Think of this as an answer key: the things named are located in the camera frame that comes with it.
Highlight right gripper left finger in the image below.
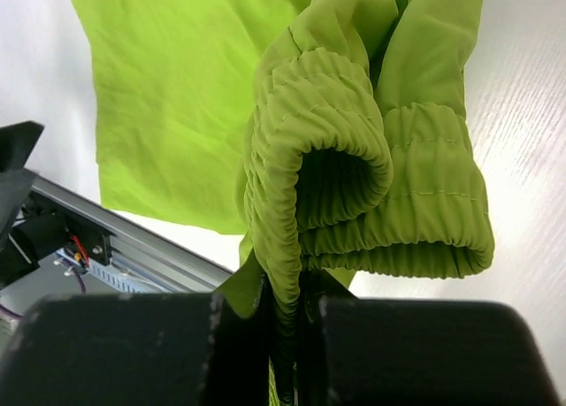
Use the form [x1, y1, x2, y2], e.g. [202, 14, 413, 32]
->
[1, 268, 271, 405]

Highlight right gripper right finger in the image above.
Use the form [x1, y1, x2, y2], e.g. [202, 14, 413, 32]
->
[296, 271, 560, 405]

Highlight lime green shorts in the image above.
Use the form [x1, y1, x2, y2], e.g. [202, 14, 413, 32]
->
[71, 0, 494, 405]

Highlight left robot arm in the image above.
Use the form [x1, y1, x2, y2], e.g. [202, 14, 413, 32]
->
[1, 121, 43, 288]

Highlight slotted cable duct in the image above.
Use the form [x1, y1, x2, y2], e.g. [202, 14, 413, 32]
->
[54, 252, 168, 294]

